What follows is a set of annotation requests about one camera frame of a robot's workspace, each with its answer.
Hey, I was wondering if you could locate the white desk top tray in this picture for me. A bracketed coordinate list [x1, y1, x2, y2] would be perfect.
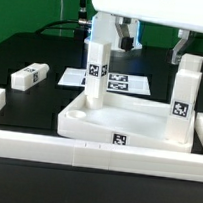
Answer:
[57, 92, 195, 153]

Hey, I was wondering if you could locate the white U-shaped fence frame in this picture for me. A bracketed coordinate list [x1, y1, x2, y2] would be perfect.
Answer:
[0, 89, 203, 182]

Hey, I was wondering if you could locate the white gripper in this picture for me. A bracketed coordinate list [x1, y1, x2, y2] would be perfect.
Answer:
[92, 0, 203, 65]

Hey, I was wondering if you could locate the black cable with connector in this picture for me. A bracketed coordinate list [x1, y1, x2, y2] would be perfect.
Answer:
[35, 0, 97, 40]

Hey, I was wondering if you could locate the white fiducial marker sheet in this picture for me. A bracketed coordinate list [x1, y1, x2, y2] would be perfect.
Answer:
[58, 68, 151, 96]

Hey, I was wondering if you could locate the white thin cable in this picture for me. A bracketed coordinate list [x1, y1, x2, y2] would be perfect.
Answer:
[55, 0, 66, 37]

